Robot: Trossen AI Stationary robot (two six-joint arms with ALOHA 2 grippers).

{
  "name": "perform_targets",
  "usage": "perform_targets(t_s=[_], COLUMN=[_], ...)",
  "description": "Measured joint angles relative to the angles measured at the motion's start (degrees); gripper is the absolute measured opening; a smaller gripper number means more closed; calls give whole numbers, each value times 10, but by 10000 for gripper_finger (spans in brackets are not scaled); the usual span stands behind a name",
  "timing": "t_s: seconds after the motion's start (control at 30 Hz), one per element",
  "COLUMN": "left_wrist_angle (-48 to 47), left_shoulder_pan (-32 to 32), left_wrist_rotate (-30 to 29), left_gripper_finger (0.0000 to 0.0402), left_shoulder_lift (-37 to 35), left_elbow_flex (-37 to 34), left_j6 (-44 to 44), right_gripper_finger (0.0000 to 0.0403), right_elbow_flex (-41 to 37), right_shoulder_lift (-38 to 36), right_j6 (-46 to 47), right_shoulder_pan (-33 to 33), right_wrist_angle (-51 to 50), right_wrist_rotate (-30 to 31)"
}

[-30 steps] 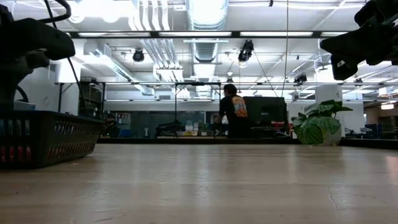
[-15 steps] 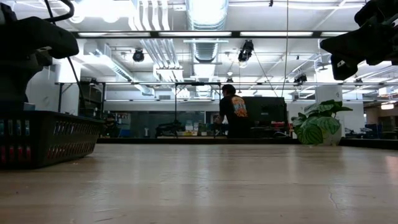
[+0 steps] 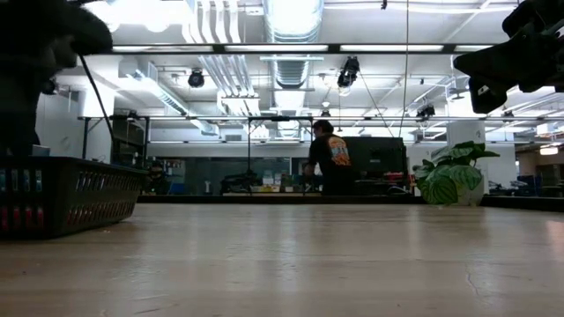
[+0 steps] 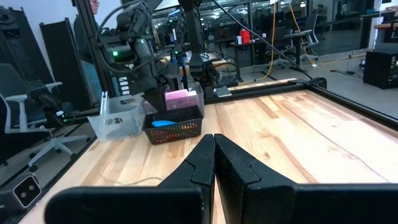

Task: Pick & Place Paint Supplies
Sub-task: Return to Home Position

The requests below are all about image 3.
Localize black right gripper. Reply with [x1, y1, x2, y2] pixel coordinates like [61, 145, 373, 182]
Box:
[453, 0, 564, 115]

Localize white column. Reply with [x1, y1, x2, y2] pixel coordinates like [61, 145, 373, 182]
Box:
[446, 94, 487, 195]

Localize potted green striped plant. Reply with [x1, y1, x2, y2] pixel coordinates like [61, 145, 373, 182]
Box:
[412, 140, 501, 208]

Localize black monitor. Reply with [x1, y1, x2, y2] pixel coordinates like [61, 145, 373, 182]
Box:
[347, 136, 407, 174]

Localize black light bar crossbeam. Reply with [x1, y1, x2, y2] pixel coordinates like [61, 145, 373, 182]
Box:
[109, 42, 495, 55]

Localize person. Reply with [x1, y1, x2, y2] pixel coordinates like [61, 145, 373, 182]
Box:
[301, 119, 359, 196]
[143, 160, 172, 196]

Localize dark shelf unit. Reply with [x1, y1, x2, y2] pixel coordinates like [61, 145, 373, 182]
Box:
[109, 114, 151, 195]

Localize black mesh basket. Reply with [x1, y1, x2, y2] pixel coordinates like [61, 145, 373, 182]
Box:
[0, 156, 147, 240]

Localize silver ventilation duct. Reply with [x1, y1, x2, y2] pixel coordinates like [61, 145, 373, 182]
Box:
[263, 0, 325, 92]

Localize black background rig frame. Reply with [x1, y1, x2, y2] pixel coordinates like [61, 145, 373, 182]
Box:
[247, 114, 315, 195]

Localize black cable at frame corner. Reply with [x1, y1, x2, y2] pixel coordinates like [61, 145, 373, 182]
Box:
[78, 54, 117, 143]

